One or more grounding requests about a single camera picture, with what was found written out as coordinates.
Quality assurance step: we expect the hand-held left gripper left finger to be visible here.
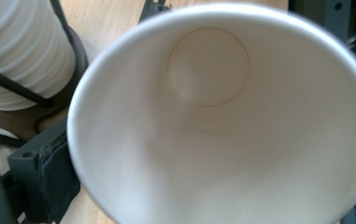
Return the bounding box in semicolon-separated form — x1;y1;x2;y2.
7;117;82;224

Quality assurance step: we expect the stack of white paper cups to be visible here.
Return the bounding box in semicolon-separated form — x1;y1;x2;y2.
0;0;78;112

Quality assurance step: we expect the single white paper cup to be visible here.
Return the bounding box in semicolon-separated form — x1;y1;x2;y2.
66;2;356;224

